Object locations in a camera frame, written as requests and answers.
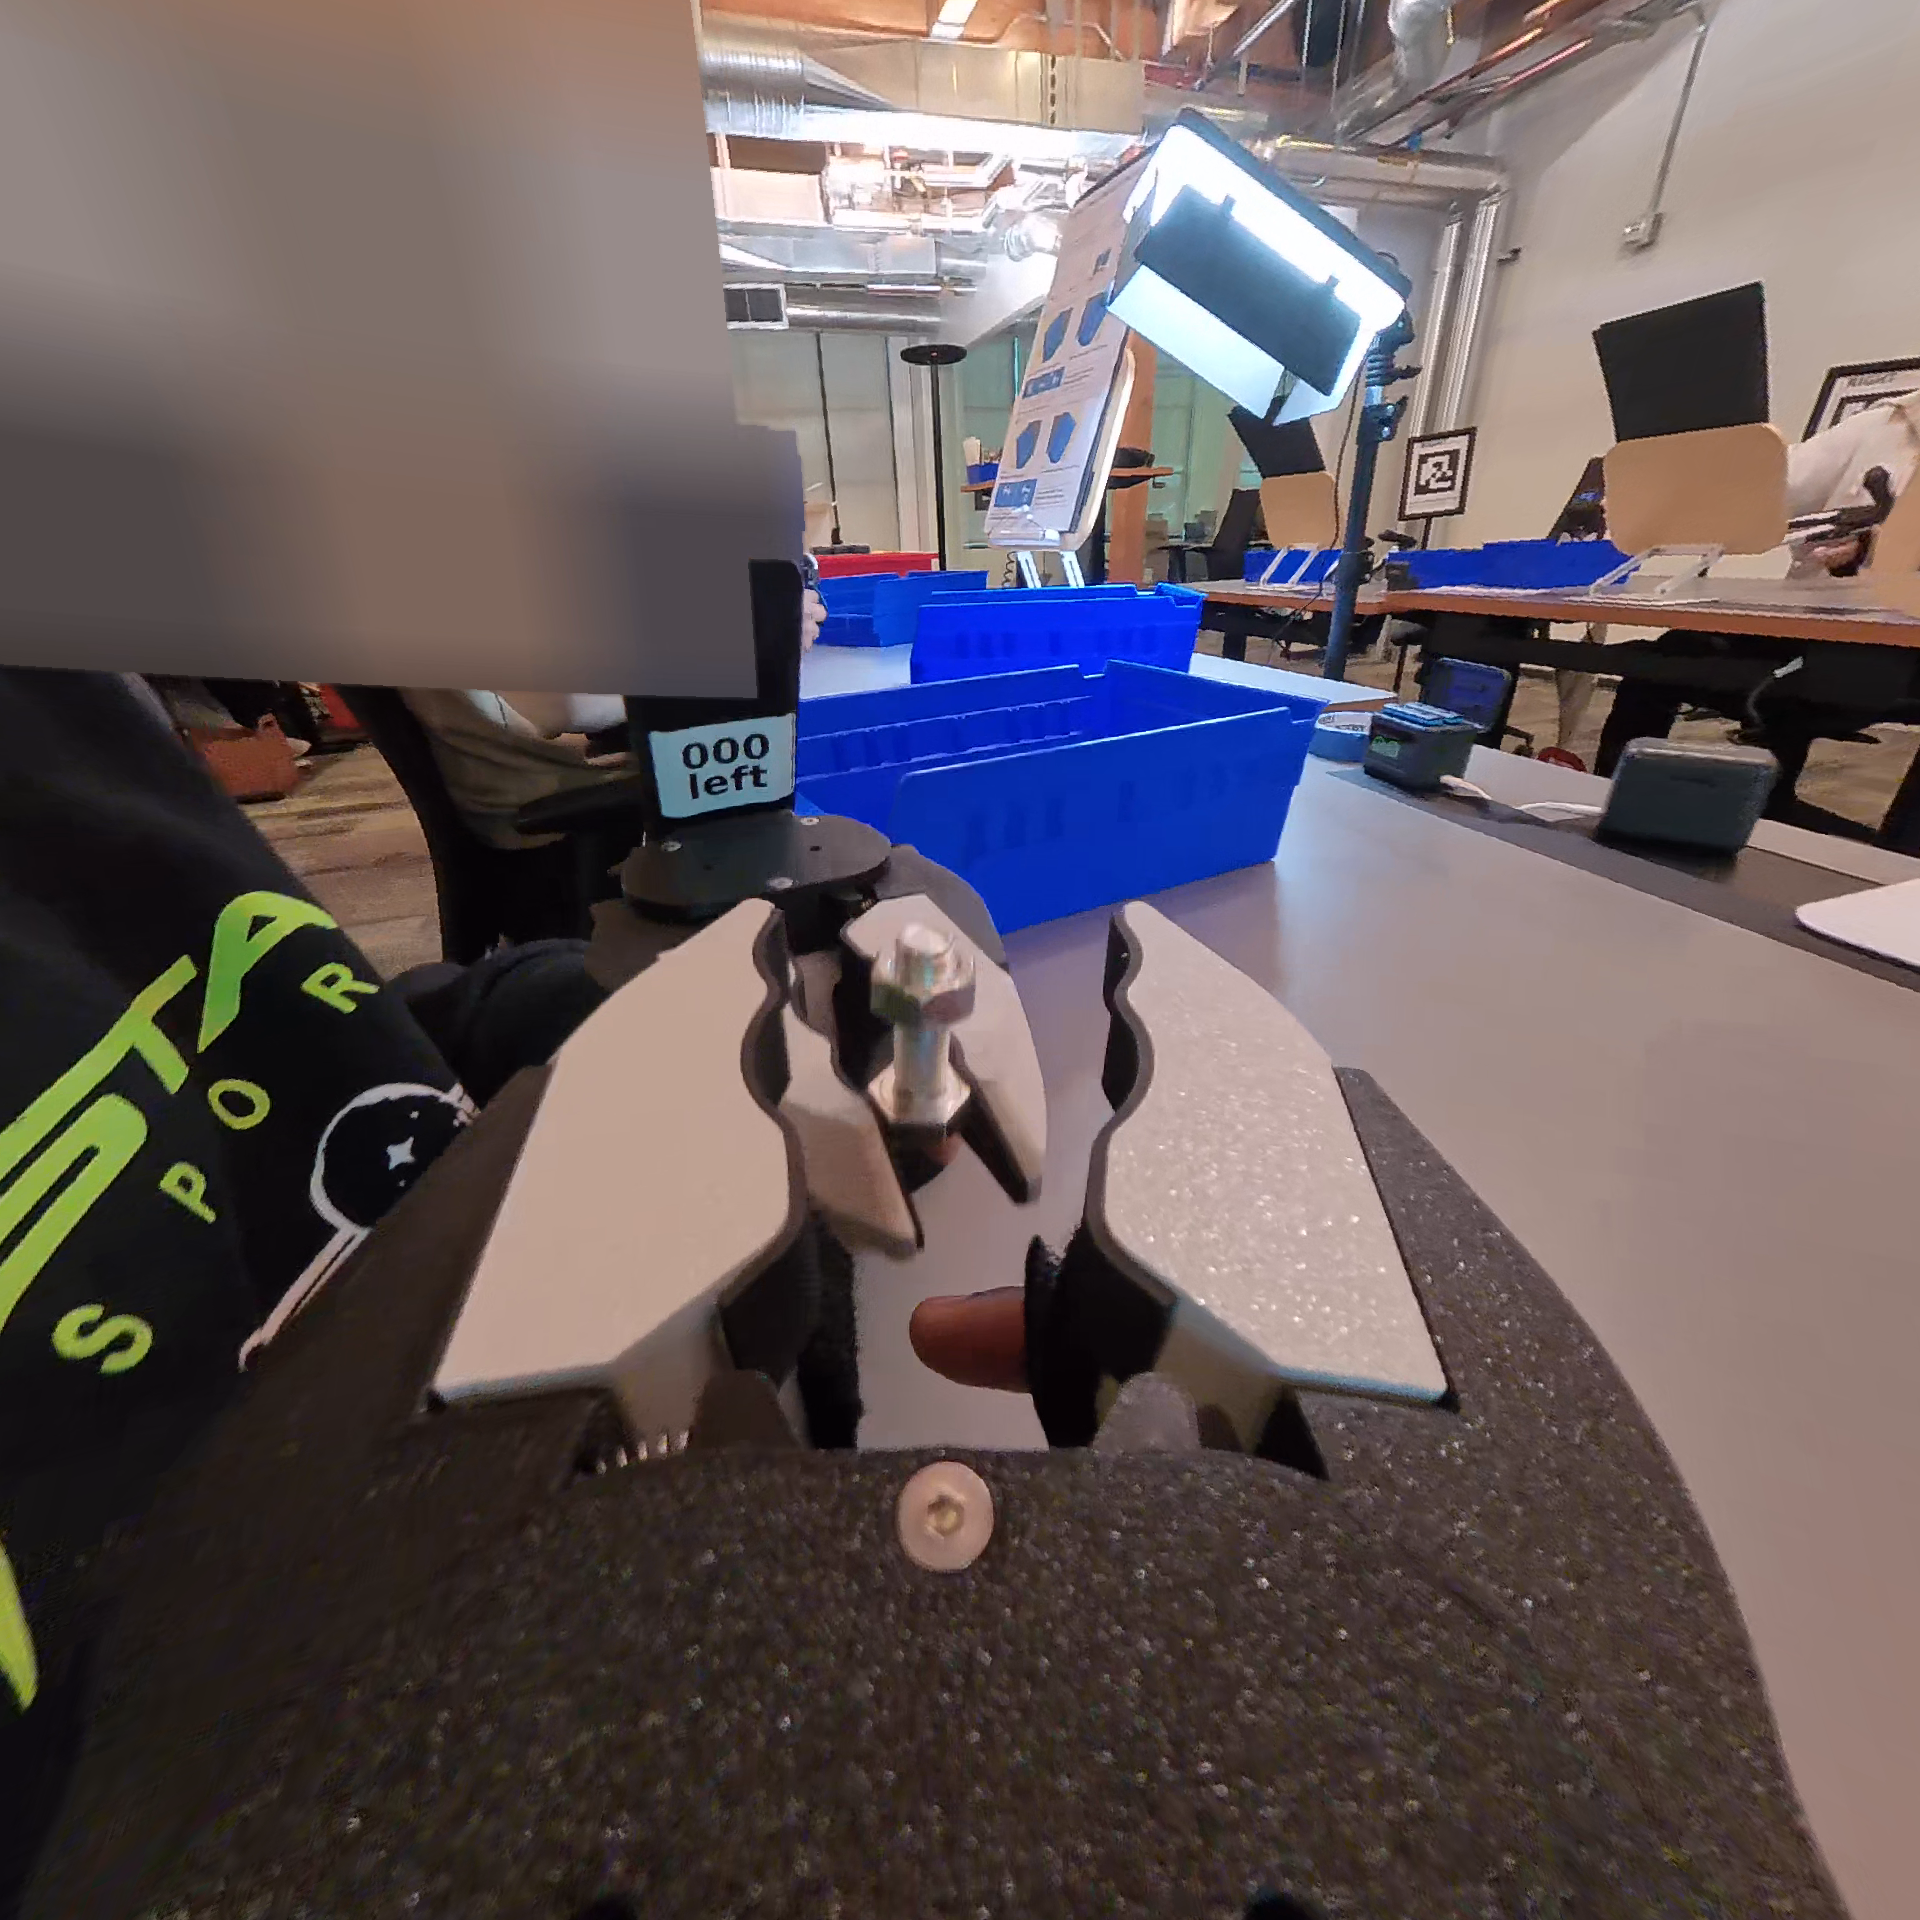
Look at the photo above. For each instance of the wall air vent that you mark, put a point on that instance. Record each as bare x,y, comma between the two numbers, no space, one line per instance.
755,304

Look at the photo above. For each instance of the grey tool case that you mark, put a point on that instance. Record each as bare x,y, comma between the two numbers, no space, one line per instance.
1688,799

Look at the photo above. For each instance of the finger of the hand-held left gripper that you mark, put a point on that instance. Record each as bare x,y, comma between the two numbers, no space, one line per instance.
997,1081
842,1164

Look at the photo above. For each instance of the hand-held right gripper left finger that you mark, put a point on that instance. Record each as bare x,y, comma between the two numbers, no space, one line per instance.
616,1201

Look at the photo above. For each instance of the red plastic bin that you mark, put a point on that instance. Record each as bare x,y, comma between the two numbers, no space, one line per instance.
870,565

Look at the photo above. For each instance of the dark blue bag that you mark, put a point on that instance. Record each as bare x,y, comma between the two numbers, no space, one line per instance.
1470,690

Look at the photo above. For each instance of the person's left forearm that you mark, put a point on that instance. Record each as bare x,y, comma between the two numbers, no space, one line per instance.
526,1005

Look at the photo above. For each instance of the black printed shirt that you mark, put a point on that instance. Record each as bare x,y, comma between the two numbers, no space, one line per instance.
152,1201

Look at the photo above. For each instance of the white sign stand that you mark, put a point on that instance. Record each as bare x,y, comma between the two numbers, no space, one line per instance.
1874,924

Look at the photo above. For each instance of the roll-up banner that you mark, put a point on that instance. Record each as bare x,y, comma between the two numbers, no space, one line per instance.
1051,392

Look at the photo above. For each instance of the black floor lamp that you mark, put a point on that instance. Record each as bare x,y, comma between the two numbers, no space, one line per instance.
932,352

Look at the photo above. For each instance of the blue plastic bin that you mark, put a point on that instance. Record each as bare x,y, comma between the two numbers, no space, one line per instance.
1500,565
1297,565
1112,825
1051,636
870,611

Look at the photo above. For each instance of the black and blue device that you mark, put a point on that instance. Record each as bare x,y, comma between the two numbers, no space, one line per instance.
1419,751

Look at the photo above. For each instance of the long wooden desk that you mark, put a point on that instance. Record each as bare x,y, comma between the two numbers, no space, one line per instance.
1680,611

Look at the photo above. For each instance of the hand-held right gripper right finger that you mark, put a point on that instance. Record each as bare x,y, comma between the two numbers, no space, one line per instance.
1260,1201

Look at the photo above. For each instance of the studio light on stand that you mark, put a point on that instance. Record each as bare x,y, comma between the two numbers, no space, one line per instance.
1245,271

